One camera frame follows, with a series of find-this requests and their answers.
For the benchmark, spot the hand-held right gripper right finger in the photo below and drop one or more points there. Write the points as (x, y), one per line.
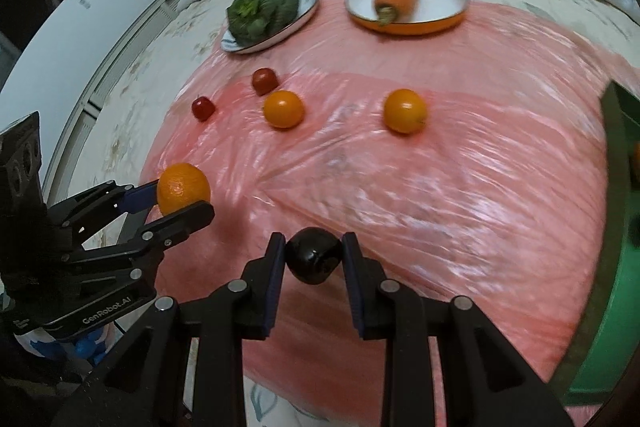
(352, 287)

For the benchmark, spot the orange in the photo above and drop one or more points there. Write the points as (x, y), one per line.
(405, 110)
(283, 109)
(183, 188)

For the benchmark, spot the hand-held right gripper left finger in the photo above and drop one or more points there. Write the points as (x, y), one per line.
(272, 287)

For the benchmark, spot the green leafy vegetable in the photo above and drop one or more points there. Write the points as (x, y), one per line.
(260, 9)

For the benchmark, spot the red tomato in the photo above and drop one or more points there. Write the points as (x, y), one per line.
(264, 81)

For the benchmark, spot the pink plastic sheet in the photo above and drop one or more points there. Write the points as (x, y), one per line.
(450, 207)

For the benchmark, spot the white patterned plate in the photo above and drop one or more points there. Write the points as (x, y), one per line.
(307, 2)

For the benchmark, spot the dark plum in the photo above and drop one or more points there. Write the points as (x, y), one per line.
(312, 257)

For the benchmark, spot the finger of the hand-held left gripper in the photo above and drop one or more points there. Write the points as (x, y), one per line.
(185, 217)
(142, 197)

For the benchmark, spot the green tray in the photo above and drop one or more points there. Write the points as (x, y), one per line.
(617, 307)

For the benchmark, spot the orange-rimmed white plate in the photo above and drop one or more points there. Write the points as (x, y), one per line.
(435, 2)

